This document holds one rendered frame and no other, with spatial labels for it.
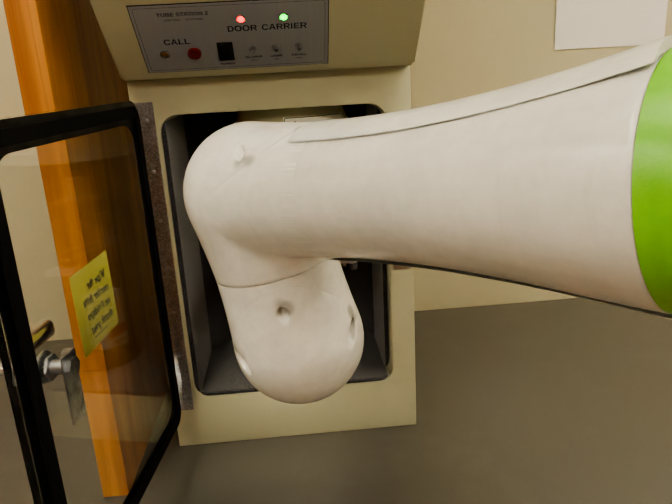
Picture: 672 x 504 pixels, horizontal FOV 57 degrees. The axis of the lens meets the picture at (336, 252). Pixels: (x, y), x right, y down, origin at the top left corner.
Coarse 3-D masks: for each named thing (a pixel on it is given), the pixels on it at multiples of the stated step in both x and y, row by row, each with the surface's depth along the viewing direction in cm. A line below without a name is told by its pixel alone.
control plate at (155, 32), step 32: (256, 0) 58; (288, 0) 59; (320, 0) 59; (160, 32) 61; (192, 32) 61; (224, 32) 61; (256, 32) 62; (288, 32) 62; (320, 32) 62; (160, 64) 64; (192, 64) 65; (224, 64) 65; (256, 64) 65; (288, 64) 66
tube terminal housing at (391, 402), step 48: (144, 96) 69; (192, 96) 69; (240, 96) 70; (288, 96) 70; (336, 96) 71; (384, 96) 71; (192, 384) 79; (384, 384) 82; (192, 432) 81; (240, 432) 82; (288, 432) 82
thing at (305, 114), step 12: (288, 108) 74; (300, 108) 74; (312, 108) 74; (324, 108) 75; (336, 108) 77; (240, 120) 77; (252, 120) 75; (264, 120) 74; (276, 120) 74; (288, 120) 74; (300, 120) 74; (312, 120) 74; (324, 120) 75
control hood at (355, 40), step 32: (96, 0) 57; (128, 0) 57; (160, 0) 57; (192, 0) 58; (224, 0) 58; (352, 0) 60; (384, 0) 60; (416, 0) 60; (128, 32) 60; (352, 32) 63; (384, 32) 63; (416, 32) 64; (128, 64) 64; (320, 64) 66; (352, 64) 67; (384, 64) 67
